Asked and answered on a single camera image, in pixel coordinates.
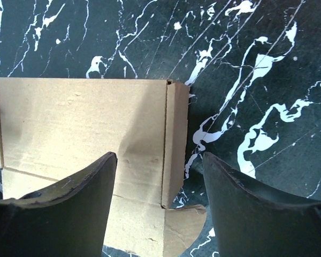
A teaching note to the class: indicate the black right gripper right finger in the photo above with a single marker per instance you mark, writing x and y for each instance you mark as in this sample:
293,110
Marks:
251,218

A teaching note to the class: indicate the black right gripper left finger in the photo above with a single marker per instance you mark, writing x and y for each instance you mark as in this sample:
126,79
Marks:
67,218

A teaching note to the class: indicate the brown cardboard box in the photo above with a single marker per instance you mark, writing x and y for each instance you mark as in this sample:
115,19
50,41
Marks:
51,128

